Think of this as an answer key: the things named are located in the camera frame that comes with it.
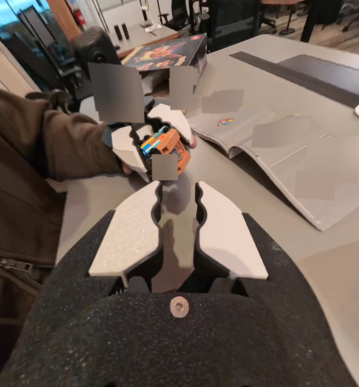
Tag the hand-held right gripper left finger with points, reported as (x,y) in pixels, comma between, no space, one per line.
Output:
(131,238)

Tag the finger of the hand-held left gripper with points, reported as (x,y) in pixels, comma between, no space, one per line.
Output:
(126,148)
(173,119)

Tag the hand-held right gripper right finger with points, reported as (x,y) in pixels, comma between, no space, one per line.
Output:
(227,238)

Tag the brown teal toy brick model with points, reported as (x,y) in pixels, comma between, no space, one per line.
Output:
(167,142)

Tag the grey instruction booklet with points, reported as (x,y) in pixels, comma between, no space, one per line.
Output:
(209,127)

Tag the person's left forearm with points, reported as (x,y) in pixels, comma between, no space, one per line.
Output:
(76,142)

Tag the grey desk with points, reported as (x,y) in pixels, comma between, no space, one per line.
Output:
(288,242)

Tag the person's left hand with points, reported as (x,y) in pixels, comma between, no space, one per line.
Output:
(127,170)

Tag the black cylinder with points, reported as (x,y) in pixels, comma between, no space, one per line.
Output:
(125,30)
(118,31)

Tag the red fire extinguisher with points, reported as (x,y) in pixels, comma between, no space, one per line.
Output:
(79,13)

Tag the grey table with cylinders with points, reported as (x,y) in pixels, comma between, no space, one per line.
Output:
(143,37)

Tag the cardboard toy set box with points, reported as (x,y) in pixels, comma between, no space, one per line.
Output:
(167,54)

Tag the black office chair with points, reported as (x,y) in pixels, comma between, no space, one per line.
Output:
(227,21)

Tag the person's brown jacket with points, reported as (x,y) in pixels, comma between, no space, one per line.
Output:
(16,211)

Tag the wooden post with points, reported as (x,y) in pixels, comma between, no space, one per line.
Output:
(64,18)

